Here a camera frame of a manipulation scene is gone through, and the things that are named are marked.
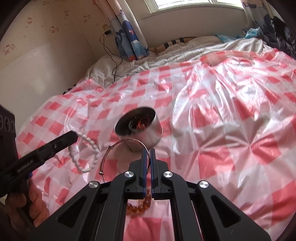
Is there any black down jacket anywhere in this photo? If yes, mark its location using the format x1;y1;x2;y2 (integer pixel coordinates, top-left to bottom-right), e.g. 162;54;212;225
262;15;295;59

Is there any amber bead bracelet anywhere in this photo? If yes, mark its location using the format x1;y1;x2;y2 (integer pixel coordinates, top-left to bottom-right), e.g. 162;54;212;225
126;192;153;217

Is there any window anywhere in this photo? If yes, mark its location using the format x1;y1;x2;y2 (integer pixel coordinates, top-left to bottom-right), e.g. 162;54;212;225
144;0;243;13

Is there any blue plastic bag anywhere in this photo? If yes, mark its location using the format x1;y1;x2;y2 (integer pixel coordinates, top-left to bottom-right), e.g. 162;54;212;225
215;27;263;43

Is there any person left hand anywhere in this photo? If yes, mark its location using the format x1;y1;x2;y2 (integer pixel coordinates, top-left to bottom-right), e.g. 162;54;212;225
4;177;50;230

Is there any white bed quilt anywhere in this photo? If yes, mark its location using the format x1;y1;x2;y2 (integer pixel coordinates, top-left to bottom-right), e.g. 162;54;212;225
78;36;271;88

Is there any white headboard panel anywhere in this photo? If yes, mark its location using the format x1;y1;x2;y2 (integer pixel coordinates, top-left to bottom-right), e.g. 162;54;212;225
1;34;96;132

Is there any black charger cable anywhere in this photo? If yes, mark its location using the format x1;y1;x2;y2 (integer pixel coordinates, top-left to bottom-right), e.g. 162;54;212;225
99;29;128;83

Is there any silver bangle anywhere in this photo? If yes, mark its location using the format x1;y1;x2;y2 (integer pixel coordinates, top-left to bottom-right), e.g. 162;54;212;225
98;137;151;183

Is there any wall power socket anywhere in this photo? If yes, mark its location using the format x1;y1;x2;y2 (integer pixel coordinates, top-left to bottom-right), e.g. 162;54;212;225
102;24;112;36

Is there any white pearl bracelet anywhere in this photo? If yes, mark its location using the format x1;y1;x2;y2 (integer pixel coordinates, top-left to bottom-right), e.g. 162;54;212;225
68;131;101;174

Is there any striped pillow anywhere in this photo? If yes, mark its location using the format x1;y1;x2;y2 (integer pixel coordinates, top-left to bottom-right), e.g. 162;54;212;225
149;37;194;54

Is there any blue cartoon curtain left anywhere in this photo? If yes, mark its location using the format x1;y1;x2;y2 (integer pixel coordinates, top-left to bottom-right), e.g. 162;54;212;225
111;9;149;62

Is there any cartoon curtain right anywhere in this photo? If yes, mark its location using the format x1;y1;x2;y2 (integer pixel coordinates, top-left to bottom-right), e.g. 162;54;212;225
241;0;275;34

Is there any round metal tin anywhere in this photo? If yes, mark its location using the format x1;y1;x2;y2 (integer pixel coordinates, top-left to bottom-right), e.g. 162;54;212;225
114;106;164;149

